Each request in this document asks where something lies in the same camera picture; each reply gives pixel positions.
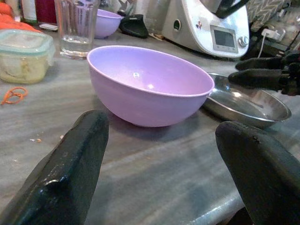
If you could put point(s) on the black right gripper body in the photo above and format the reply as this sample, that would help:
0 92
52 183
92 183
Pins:
293 75

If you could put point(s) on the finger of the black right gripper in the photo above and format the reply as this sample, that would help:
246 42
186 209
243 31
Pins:
255 78
260 64

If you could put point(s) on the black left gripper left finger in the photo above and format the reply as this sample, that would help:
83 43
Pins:
58 173

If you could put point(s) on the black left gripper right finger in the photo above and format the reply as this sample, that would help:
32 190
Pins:
267 178

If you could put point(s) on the purple plastic bowl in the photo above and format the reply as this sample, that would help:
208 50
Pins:
105 25
145 98

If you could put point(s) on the round stainless steel plate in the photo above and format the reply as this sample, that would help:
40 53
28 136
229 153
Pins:
257 103

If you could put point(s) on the white charger plug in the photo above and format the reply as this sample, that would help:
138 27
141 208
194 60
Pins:
272 34

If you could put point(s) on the grey chevron patterned cloth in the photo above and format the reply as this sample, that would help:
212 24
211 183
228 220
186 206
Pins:
264 11

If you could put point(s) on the white kitchen food processor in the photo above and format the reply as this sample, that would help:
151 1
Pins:
194 30

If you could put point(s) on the orange rubber band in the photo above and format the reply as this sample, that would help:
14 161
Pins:
22 92

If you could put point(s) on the small container with green lid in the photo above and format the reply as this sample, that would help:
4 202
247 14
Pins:
23 61

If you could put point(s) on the black pouch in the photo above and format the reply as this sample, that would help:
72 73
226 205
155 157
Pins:
134 27

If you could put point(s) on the clear ribbed glass tumbler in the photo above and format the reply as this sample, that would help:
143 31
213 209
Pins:
75 28

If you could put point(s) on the orange carrot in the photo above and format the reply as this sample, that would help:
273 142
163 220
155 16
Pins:
21 26
4 11

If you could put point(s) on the maroon plastic tumbler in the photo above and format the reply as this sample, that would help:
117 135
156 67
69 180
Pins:
45 10

